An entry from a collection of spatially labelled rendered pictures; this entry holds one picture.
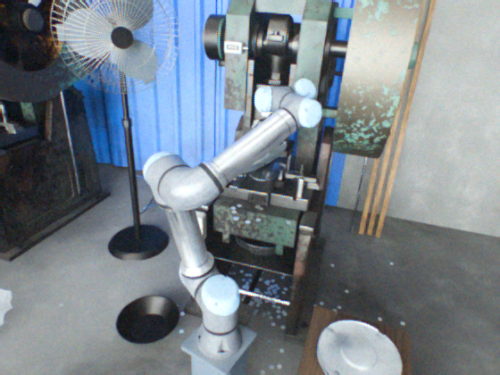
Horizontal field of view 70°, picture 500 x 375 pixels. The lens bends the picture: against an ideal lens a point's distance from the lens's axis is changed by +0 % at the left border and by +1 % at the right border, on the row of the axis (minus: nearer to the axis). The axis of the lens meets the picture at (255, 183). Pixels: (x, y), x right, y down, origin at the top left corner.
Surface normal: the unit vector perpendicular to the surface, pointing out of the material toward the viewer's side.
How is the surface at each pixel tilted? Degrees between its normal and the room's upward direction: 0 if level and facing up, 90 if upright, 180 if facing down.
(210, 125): 90
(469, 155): 90
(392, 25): 74
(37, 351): 0
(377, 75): 95
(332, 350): 0
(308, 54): 90
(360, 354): 0
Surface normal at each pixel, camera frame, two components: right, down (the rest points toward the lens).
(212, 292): 0.14, -0.83
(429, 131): -0.27, 0.41
